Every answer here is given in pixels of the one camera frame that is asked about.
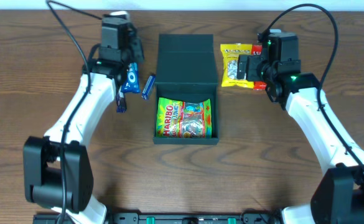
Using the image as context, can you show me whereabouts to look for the Haribo worms gummy bag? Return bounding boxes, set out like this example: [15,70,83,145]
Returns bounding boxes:
[156,98,212,138]

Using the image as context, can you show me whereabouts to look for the blue Oreo cookie pack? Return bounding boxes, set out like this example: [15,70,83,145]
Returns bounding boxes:
[121,63,140,93]

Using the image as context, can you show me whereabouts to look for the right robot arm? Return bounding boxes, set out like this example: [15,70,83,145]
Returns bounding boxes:
[237,30,364,224]

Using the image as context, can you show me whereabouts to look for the dark blue chocolate bar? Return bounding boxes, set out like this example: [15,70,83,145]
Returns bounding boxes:
[116,87,127,113]

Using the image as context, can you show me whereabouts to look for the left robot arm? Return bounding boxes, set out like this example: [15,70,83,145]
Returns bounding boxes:
[23,11,144,223]

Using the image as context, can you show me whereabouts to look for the dark green open box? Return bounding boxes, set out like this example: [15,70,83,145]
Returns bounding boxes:
[153,34,219,145]

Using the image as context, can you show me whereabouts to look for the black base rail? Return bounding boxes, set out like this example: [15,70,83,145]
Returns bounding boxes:
[32,212,282,224]

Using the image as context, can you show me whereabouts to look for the blue Eclipse mint tin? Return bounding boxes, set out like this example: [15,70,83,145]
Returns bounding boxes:
[141,74,156,100]

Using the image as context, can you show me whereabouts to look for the red Hacks candy bag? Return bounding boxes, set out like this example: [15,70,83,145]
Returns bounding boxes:
[251,45,266,90]

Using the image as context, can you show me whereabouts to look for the yellow Hacks candy bag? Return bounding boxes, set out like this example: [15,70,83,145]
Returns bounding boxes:
[220,43,254,88]

